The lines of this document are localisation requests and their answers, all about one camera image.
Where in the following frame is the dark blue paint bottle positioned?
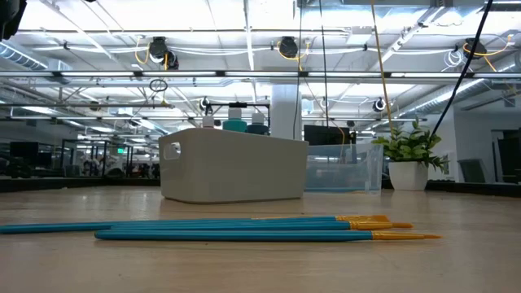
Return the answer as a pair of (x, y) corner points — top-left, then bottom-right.
(246, 112), (270, 136)

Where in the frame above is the black background station frame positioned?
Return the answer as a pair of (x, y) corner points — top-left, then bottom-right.
(204, 101), (272, 130)

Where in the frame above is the grey office chair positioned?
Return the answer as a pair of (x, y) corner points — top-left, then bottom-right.
(458, 158), (488, 184)

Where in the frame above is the white plastic bin with handles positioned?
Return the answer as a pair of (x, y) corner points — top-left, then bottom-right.
(158, 127), (310, 205)

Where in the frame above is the black monitor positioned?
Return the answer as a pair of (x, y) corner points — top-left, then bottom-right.
(491, 129), (521, 184)

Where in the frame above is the black ceiling cable reel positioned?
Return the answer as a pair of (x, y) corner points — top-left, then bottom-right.
(462, 37), (488, 60)
(278, 36), (301, 60)
(147, 36), (180, 71)

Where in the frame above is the teal paint bottle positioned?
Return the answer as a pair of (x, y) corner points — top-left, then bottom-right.
(221, 107), (248, 133)

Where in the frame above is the black screen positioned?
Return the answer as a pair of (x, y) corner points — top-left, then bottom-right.
(303, 124), (357, 147)

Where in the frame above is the green plant in white pot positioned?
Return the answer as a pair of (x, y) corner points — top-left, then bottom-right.
(372, 116), (449, 192)

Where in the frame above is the clear plastic bin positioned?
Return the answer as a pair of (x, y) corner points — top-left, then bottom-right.
(304, 142), (385, 195)

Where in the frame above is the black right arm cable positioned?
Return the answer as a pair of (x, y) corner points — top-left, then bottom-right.
(429, 0), (495, 139)

